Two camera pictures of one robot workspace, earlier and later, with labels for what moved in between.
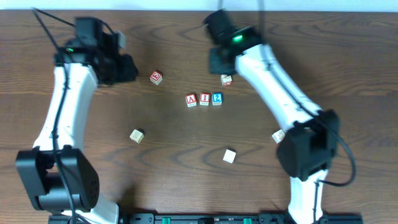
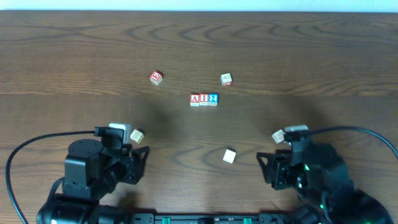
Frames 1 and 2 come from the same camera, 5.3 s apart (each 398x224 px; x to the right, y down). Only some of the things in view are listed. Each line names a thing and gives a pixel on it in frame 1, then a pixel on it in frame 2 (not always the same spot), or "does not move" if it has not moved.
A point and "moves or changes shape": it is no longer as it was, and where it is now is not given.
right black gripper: (219, 63) -> (277, 174)
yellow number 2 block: (137, 136) does not move
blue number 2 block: (217, 98) moves or changes shape
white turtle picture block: (278, 136) does not move
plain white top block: (229, 156) does not move
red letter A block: (191, 100) moves or changes shape
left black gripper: (125, 70) -> (130, 169)
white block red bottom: (226, 79) does not move
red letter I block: (204, 99) does not move
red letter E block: (156, 77) does not move
